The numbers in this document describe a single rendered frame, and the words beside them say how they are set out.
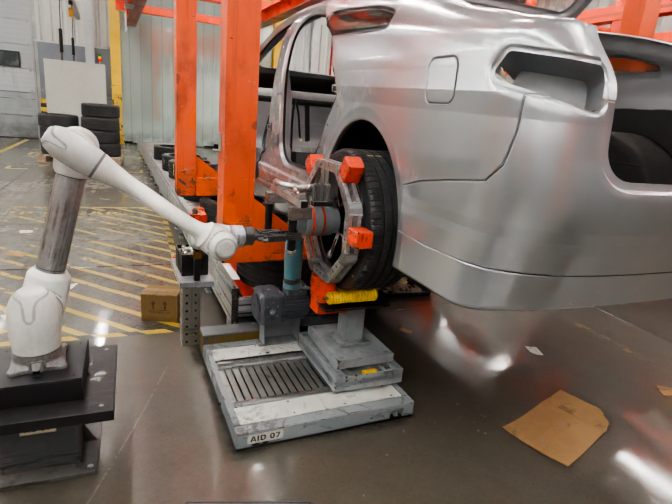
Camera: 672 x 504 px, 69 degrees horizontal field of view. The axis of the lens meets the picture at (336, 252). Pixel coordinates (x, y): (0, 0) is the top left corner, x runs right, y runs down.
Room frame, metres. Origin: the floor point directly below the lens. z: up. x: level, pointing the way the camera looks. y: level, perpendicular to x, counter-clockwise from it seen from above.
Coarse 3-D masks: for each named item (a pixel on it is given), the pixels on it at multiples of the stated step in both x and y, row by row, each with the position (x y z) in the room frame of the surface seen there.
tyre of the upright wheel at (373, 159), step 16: (336, 160) 2.33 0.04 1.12; (368, 160) 2.15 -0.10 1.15; (384, 160) 2.19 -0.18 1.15; (368, 176) 2.06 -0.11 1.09; (384, 176) 2.09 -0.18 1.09; (368, 192) 2.02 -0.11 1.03; (384, 192) 2.04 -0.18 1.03; (368, 208) 2.01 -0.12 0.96; (384, 208) 2.01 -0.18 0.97; (368, 224) 1.99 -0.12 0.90; (384, 224) 1.99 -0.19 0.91; (320, 240) 2.44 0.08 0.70; (384, 240) 1.99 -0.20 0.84; (368, 256) 1.98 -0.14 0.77; (384, 256) 2.00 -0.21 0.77; (352, 272) 2.09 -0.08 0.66; (368, 272) 2.01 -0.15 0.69; (384, 272) 2.05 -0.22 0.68; (400, 272) 2.09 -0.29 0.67; (352, 288) 2.10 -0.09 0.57; (368, 288) 2.16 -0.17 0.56
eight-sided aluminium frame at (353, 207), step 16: (320, 160) 2.29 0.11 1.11; (320, 176) 2.39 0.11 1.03; (336, 176) 2.12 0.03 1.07; (304, 192) 2.44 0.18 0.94; (352, 192) 2.06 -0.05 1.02; (352, 208) 1.98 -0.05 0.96; (304, 240) 2.41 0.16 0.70; (320, 256) 2.35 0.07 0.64; (352, 256) 1.99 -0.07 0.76; (320, 272) 2.21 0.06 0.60; (336, 272) 2.05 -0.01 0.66
